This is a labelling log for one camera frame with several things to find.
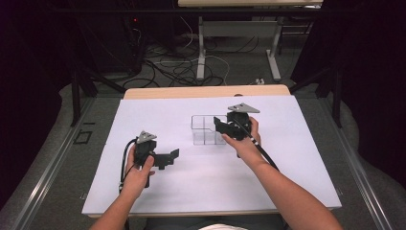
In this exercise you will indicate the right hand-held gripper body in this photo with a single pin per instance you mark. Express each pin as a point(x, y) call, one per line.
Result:
point(241, 124)

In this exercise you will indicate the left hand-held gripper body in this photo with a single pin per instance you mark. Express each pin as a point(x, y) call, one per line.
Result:
point(144, 150)

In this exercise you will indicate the clear plastic compartment organizer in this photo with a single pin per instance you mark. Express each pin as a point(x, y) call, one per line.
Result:
point(204, 129)

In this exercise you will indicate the person's right hand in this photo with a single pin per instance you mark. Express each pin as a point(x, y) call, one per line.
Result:
point(247, 148)

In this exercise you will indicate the person's left hand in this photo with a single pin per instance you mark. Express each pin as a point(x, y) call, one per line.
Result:
point(135, 180)

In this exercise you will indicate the light wooden table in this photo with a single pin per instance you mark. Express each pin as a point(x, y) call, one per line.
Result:
point(191, 92)

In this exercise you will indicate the white plug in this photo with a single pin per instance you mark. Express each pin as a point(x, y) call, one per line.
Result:
point(260, 81)

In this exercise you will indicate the white table cover sheet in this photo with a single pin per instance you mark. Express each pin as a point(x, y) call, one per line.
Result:
point(207, 185)

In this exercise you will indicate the black metal stand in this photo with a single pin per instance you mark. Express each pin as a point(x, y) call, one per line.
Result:
point(76, 96)
point(336, 96)

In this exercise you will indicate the person's white shirt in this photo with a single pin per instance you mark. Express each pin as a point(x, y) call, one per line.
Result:
point(223, 227)

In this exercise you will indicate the white desk with metal legs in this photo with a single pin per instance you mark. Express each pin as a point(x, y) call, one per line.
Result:
point(239, 28)

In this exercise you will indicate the dark computer tower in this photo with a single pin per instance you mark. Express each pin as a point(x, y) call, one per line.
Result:
point(127, 44)

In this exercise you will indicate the aluminium floor rail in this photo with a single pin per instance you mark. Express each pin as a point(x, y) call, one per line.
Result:
point(360, 172)
point(51, 172)

